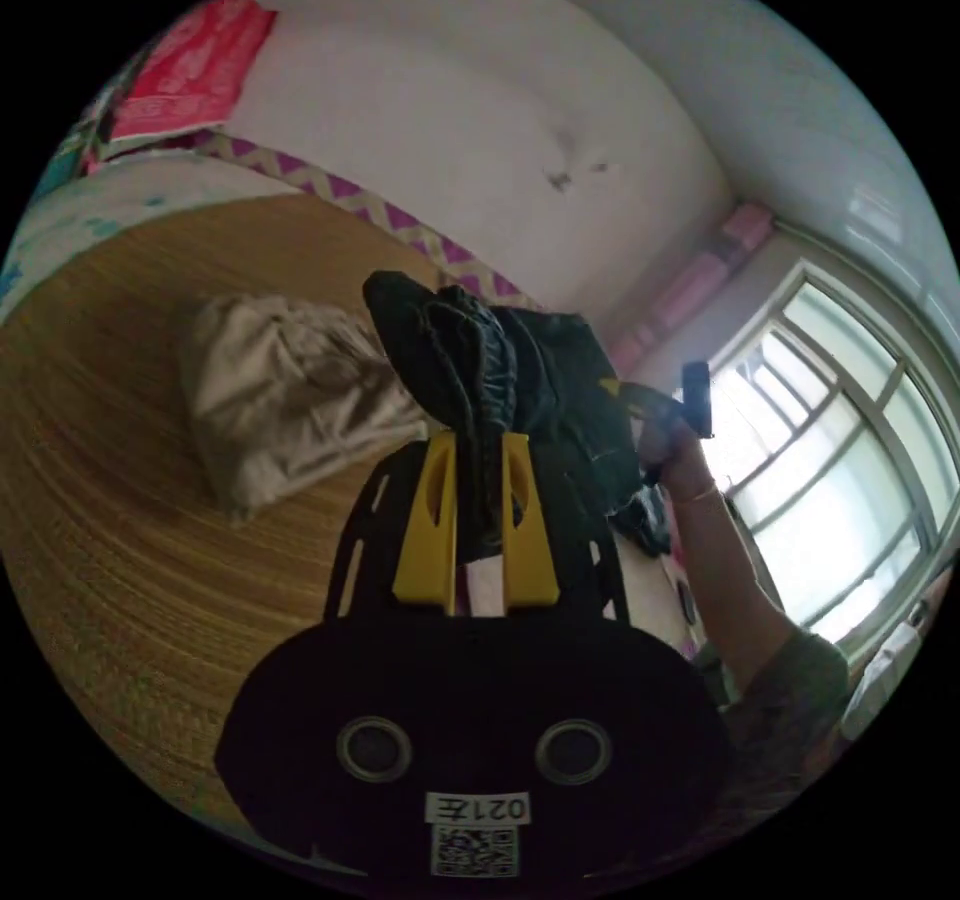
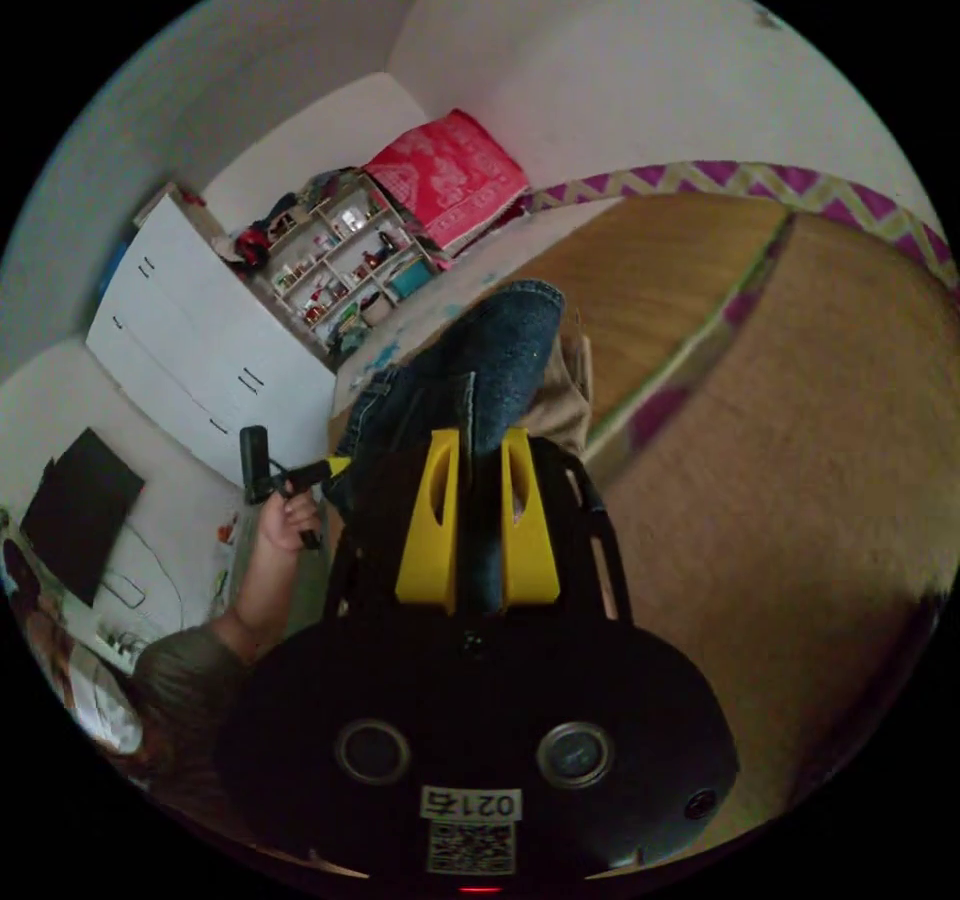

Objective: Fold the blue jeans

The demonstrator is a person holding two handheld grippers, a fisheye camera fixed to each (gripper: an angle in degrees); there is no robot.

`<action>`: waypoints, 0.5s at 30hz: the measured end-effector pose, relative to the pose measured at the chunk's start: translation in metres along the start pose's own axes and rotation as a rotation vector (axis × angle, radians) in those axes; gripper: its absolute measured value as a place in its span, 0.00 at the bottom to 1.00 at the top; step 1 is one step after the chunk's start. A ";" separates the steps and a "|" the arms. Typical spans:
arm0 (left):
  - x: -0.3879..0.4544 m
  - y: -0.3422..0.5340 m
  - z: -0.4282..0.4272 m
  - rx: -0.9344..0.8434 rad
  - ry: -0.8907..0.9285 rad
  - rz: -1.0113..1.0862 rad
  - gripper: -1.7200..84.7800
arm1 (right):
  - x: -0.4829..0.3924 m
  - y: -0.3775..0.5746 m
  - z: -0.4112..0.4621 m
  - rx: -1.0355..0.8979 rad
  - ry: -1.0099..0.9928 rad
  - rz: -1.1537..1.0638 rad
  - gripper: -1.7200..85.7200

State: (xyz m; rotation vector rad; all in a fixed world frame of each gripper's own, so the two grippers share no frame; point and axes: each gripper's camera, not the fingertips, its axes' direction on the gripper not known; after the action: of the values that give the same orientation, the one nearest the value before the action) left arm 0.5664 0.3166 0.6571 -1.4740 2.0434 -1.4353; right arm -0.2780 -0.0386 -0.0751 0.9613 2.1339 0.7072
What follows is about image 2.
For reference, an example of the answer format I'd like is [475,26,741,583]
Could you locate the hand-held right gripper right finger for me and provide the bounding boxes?
[500,427,562,611]

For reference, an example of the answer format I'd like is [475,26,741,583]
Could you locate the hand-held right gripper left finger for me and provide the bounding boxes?
[394,428,475,614]

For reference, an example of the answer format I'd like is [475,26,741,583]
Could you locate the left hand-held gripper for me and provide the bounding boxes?
[271,455,354,550]

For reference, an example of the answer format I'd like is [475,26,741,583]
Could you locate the blue jeans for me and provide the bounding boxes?
[322,279,565,613]

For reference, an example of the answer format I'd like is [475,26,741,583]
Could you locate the person's left forearm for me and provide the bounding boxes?
[224,543,303,667]

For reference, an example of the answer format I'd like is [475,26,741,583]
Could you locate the person's left hand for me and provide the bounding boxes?
[258,491,325,555]

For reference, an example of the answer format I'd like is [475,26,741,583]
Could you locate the beige garment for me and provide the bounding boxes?
[518,329,595,460]

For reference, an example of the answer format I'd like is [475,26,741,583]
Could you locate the wooden shelf with items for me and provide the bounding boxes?
[254,168,451,361]

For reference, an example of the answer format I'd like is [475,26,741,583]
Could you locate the white cupboard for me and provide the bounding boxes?
[84,181,339,489]

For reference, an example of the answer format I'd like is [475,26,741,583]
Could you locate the pile of clothes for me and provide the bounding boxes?
[213,191,301,271]

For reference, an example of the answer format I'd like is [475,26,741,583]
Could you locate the black flat screen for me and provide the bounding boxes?
[18,427,148,610]

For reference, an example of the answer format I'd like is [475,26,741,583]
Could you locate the person's body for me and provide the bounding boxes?
[0,524,260,793]

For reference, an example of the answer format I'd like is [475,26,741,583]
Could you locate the red patterned blanket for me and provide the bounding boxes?
[361,107,532,253]

